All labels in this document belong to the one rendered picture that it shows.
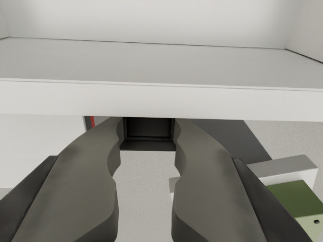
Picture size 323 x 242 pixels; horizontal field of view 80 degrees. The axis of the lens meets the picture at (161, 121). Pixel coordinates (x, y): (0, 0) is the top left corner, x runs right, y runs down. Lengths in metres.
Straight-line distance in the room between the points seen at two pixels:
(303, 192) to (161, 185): 1.23
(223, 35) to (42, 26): 0.15
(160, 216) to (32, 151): 1.61
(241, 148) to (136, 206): 1.36
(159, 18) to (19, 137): 0.28
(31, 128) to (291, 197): 0.45
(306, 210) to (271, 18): 0.32
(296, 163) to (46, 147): 0.45
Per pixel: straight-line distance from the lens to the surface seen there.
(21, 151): 0.39
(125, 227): 2.06
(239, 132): 0.59
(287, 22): 0.20
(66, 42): 0.18
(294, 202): 0.43
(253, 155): 0.52
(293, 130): 1.52
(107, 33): 0.18
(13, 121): 0.36
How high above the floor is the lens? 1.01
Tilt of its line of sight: 58 degrees down
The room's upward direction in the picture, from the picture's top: 177 degrees clockwise
